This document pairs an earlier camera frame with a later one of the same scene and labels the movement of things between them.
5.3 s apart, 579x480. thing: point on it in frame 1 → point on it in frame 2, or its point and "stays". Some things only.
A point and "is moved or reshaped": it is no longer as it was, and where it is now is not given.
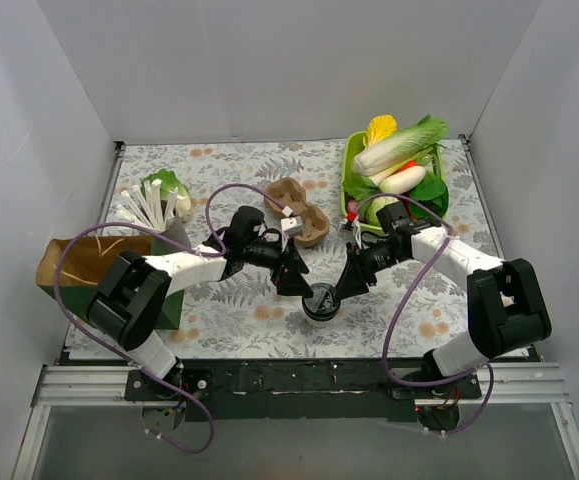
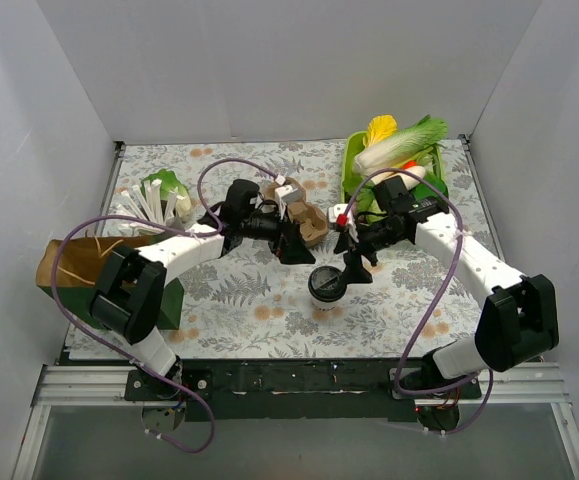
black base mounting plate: [299, 390] stays
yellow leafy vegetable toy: [380, 129] stays
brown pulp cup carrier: [288, 192] stays
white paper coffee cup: [322, 322] is moved or reshaped
